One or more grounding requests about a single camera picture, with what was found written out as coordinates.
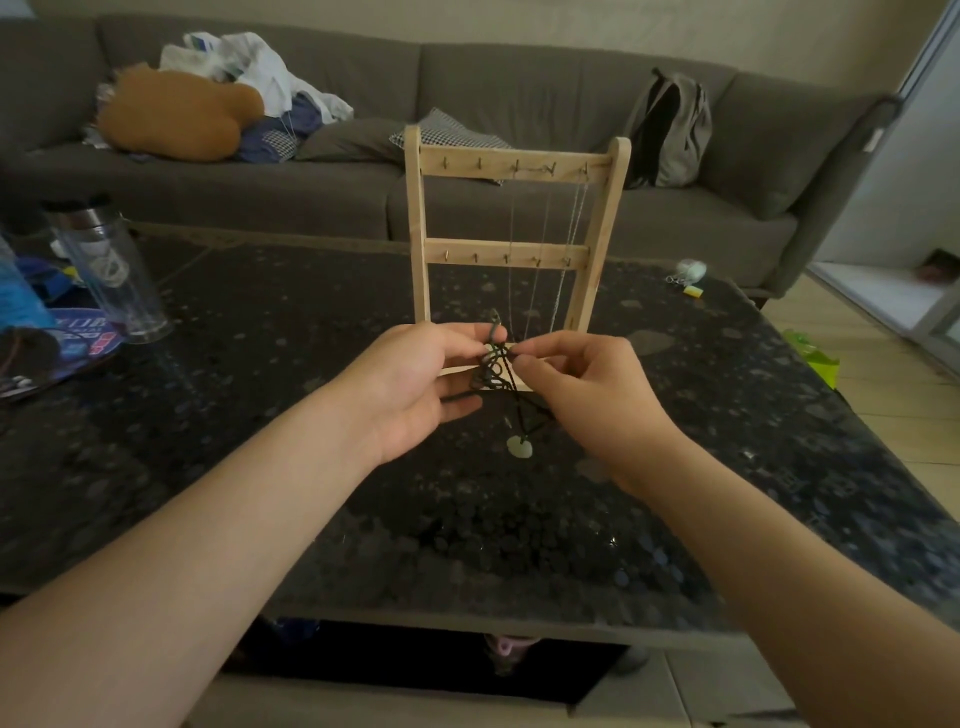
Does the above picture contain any person's right forearm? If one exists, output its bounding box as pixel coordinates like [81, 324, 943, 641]
[637, 438, 960, 728]

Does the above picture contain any green bag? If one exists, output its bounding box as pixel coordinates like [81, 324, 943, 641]
[783, 329, 841, 390]

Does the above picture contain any dark shoe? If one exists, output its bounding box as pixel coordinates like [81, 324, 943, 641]
[918, 248, 960, 284]

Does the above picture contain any black cord necklace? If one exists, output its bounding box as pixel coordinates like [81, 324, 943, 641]
[442, 308, 558, 460]

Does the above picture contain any clear plastic tumbler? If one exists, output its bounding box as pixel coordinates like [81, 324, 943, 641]
[42, 198, 174, 345]

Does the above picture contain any blue crumpled garment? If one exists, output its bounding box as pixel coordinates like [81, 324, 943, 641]
[238, 93, 325, 165]

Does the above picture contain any blue cloth item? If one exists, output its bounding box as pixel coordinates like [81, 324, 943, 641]
[273, 617, 324, 645]

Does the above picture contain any blue printed packet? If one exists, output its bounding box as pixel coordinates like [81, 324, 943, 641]
[0, 258, 127, 403]

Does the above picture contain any person's left forearm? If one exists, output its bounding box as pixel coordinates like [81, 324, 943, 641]
[0, 389, 384, 728]

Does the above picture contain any white crumpled garment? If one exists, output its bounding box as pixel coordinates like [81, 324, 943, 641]
[159, 31, 355, 125]

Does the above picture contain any pink item under table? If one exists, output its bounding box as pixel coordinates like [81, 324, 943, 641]
[483, 634, 541, 676]

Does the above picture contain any sliding glass door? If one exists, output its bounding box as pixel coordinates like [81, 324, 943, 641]
[808, 0, 960, 376]

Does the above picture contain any checkered pillow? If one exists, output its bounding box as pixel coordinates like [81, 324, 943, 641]
[389, 107, 514, 187]

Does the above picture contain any wooden jewelry stand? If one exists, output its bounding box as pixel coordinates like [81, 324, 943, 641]
[402, 124, 633, 393]

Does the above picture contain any person's right hand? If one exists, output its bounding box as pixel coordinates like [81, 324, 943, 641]
[509, 329, 699, 502]

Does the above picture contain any brown plush toy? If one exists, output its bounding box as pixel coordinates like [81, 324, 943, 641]
[95, 63, 266, 164]

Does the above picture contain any silver pendant necklace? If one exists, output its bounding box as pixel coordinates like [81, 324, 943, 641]
[506, 159, 558, 340]

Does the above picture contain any grey fabric sofa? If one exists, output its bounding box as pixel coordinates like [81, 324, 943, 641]
[0, 13, 905, 298]

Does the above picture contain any silver chain necklace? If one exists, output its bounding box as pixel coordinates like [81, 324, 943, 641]
[548, 164, 592, 337]

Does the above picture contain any person's left hand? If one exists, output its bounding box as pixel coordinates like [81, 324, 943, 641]
[329, 320, 510, 468]

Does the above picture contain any blue plastic bottle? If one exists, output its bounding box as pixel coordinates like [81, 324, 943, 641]
[0, 239, 55, 331]

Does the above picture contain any grey backpack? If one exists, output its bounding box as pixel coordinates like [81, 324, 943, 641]
[623, 67, 714, 190]

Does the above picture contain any grey flat cushion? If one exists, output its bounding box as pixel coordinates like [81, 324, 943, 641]
[296, 117, 409, 164]

